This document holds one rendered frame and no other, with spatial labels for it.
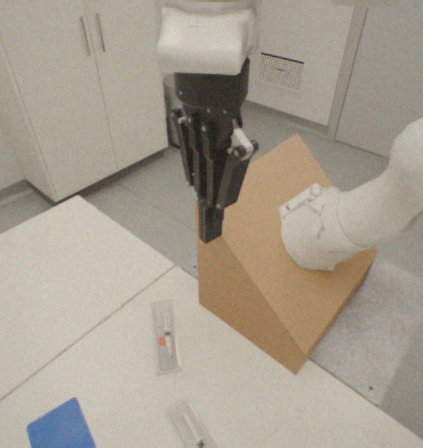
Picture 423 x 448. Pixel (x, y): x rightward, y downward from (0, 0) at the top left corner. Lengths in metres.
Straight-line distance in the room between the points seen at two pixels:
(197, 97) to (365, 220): 0.40
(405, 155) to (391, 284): 0.58
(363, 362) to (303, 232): 0.33
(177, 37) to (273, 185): 0.55
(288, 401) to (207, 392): 0.17
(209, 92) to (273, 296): 0.47
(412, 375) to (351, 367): 1.00
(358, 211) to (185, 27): 0.45
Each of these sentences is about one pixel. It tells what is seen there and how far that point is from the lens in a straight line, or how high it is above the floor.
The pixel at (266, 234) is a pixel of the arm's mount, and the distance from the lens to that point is 0.74.
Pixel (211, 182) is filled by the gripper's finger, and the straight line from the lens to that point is 0.41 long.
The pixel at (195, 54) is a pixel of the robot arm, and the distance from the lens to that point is 0.28.
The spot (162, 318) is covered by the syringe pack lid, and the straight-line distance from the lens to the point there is 0.87.
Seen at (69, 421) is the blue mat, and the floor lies 0.75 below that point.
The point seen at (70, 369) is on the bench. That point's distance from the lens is 0.88.
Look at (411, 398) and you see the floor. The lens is 1.81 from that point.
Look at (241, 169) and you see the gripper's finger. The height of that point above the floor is 1.29.
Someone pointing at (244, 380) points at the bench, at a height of 0.75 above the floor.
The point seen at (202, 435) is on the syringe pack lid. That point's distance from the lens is 0.75.
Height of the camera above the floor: 1.49
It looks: 41 degrees down
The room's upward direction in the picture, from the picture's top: straight up
